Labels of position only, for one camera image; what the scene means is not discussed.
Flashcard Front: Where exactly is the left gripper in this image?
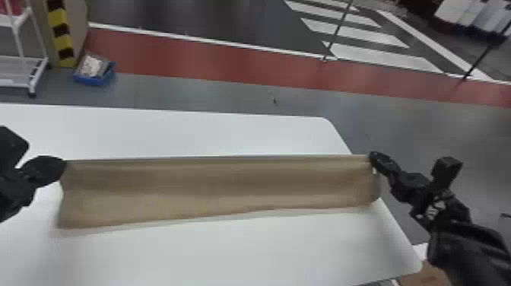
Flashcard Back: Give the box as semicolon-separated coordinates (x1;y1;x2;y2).
0;155;68;223

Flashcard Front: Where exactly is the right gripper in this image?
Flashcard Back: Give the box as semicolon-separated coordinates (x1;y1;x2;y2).
368;150;436;218

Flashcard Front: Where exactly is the beige towel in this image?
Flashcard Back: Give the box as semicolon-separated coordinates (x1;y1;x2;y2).
56;154;383;230

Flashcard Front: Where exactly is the blue basket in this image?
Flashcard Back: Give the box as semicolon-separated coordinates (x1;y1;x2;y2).
72;52;118;87

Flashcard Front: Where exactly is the cardboard box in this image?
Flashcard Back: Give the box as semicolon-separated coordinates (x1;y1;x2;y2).
398;261;454;286

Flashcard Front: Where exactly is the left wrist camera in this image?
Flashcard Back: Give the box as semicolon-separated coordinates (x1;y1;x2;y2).
0;125;30;173

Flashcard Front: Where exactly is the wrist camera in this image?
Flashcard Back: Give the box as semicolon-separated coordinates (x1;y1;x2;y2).
0;125;30;173
429;156;465;192

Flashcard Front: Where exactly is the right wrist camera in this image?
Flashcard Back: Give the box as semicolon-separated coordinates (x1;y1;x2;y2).
429;156;465;192

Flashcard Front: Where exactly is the white wire rack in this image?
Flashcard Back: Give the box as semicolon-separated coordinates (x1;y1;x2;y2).
0;0;50;98

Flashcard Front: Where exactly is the yellow black striped post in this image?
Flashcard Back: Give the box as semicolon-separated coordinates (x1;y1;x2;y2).
29;0;90;70

